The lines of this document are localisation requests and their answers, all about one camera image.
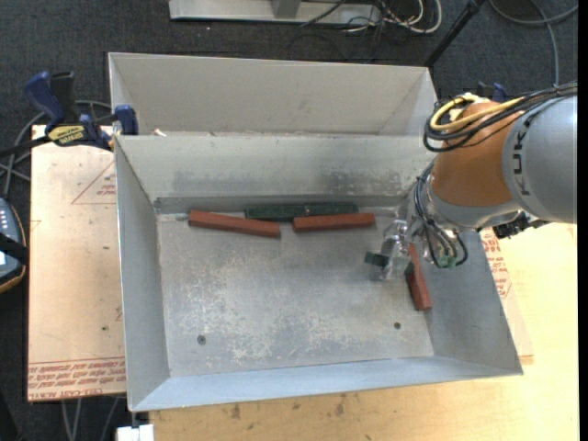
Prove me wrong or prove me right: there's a red-brown flat block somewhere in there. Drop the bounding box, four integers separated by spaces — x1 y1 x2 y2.
405 242 434 312
291 212 377 234
187 209 282 240

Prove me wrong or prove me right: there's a grey metal bin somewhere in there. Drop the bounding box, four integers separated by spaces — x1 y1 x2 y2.
107 51 525 413

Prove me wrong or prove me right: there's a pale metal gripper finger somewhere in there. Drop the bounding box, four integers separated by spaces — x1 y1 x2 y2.
379 235 405 261
368 258 410 282

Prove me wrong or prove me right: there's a brown cardboard board, red print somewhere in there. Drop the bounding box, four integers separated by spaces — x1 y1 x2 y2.
27 124 537 402

